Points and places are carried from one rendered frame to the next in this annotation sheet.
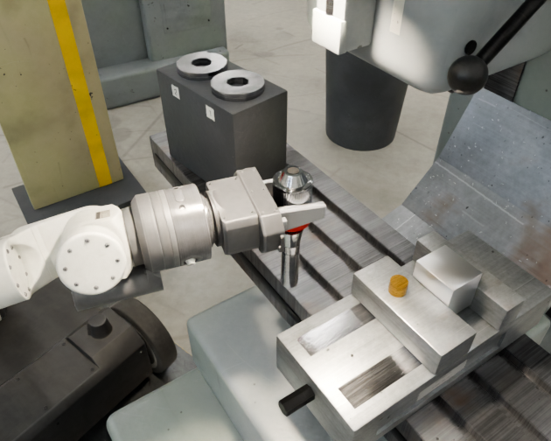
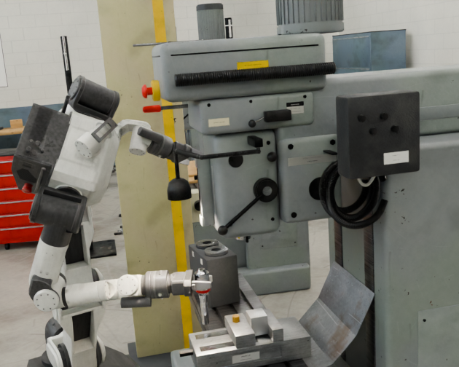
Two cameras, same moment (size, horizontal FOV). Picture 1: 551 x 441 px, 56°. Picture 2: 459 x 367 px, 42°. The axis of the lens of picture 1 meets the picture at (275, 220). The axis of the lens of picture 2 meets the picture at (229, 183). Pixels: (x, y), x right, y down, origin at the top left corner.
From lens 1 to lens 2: 1.42 m
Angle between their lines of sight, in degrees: 35
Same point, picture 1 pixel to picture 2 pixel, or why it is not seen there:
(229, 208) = (175, 278)
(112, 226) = (136, 277)
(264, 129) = (224, 271)
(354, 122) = not seen: hidden behind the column
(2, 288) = (100, 290)
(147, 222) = (147, 277)
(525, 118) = (344, 274)
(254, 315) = not seen: hidden behind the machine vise
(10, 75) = (143, 262)
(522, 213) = (338, 320)
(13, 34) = (149, 238)
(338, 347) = (208, 338)
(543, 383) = not seen: outside the picture
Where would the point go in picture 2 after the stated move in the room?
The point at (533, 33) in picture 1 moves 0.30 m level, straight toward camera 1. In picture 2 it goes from (259, 223) to (179, 250)
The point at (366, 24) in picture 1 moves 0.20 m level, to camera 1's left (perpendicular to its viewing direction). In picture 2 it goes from (210, 218) to (153, 216)
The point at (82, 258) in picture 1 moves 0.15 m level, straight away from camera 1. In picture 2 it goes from (124, 282) to (127, 266)
